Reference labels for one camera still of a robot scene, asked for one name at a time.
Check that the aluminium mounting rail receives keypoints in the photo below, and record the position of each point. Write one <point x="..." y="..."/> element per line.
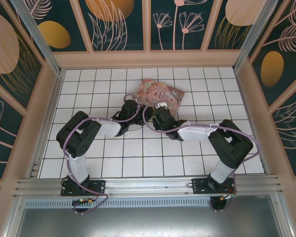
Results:
<point x="148" y="184"/>

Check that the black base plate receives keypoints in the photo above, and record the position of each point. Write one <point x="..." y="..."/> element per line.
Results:
<point x="98" y="186"/>
<point x="199" y="186"/>

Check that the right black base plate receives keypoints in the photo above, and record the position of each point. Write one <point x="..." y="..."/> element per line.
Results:
<point x="199" y="186"/>

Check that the small circuit board with connector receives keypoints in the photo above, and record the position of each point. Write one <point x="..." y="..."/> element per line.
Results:
<point x="227" y="197"/>
<point x="85" y="202"/>

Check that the aluminium corner post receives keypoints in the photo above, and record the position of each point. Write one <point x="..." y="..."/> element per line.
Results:
<point x="43" y="42"/>
<point x="252" y="42"/>

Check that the pink illustrated tin box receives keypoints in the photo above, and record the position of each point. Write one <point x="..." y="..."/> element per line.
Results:
<point x="162" y="91"/>

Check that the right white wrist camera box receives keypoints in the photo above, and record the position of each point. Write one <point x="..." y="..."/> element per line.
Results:
<point x="161" y="105"/>

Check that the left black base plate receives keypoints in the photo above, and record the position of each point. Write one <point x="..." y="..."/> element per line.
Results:
<point x="98" y="186"/>

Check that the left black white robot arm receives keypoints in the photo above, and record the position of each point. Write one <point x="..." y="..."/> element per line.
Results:
<point x="79" y="134"/>

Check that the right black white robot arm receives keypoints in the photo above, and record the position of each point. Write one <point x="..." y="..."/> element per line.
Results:
<point x="230" y="142"/>

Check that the aluminium side rail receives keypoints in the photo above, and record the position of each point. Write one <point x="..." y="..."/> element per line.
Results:
<point x="244" y="98"/>
<point x="53" y="98"/>

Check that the grey metal sheet panel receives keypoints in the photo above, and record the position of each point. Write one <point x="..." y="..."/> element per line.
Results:
<point x="148" y="222"/>

